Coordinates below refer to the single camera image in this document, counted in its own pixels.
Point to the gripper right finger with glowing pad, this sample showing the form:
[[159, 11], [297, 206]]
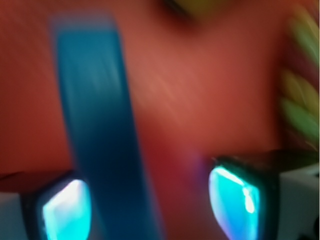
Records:
[[273, 195]]

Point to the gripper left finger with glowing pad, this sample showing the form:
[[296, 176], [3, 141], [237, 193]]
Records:
[[44, 205]]

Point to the blue wooden block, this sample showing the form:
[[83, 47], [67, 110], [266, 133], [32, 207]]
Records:
[[101, 128]]

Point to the red plastic tray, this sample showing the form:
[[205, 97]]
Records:
[[198, 89]]

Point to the yellow sponge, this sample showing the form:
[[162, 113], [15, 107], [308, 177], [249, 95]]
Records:
[[195, 9]]

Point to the multicolour twisted rope toy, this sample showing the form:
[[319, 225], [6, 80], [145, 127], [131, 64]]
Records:
[[299, 79]]

